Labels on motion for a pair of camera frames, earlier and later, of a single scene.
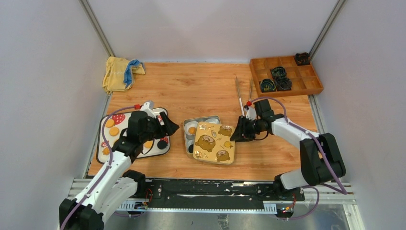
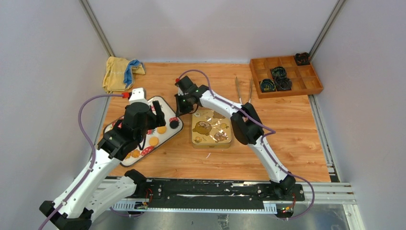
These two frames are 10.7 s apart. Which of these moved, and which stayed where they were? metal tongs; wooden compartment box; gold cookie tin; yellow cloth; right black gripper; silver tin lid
Moved: right black gripper; gold cookie tin; silver tin lid
Stayed: metal tongs; yellow cloth; wooden compartment box
